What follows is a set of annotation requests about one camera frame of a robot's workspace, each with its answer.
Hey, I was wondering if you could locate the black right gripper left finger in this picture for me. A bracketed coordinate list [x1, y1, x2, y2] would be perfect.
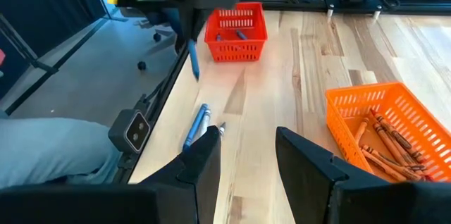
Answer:
[0, 125, 223, 224]

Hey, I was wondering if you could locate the black depth camera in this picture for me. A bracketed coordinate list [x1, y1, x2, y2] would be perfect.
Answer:
[107, 108, 152, 155]

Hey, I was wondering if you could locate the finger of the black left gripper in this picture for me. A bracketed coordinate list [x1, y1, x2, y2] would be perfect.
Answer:
[181, 7, 194, 44]
[192, 7, 208, 44]

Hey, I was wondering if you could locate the person's leg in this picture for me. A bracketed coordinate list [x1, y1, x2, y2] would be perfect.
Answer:
[0, 116, 123, 189]

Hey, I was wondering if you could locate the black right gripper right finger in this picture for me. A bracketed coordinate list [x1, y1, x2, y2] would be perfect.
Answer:
[274, 126, 451, 224]

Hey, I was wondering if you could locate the black aluminium table frame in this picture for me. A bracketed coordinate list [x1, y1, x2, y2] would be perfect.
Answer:
[112, 0, 451, 185]

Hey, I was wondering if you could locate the orange plastic basket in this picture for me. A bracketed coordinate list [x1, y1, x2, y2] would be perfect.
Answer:
[324, 81, 451, 184]

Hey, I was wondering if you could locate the dark fabric partition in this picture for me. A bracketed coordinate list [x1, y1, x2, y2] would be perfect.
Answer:
[0, 0, 109, 100]

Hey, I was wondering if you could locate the red plastic basket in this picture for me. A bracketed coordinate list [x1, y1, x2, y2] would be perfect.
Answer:
[204, 1, 268, 63]

